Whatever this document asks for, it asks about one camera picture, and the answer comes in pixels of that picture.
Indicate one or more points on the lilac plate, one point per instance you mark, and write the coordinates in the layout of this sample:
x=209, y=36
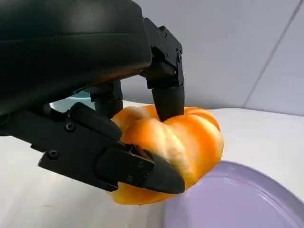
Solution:
x=232, y=197

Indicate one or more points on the pale green mug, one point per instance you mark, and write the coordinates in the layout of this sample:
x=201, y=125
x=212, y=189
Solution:
x=71, y=101

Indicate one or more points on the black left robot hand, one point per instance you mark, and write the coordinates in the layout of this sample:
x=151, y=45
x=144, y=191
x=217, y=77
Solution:
x=71, y=59

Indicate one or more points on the orange and white bread roll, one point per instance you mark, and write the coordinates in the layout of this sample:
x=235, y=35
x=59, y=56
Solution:
x=180, y=147

